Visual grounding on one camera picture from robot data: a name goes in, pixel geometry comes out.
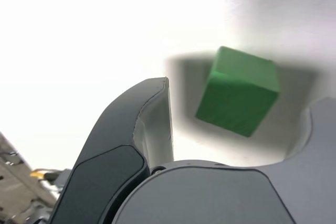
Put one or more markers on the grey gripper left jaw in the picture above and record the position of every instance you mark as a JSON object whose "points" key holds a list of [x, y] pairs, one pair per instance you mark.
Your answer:
{"points": [[105, 155]]}

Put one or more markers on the green cube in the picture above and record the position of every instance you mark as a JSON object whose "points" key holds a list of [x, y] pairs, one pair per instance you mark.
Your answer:
{"points": [[236, 98]]}

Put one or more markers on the yellow black object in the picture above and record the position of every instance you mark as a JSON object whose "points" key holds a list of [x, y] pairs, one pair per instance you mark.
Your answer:
{"points": [[39, 174]]}

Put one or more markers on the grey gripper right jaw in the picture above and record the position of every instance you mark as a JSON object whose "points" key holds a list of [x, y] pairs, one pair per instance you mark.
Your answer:
{"points": [[210, 197]]}

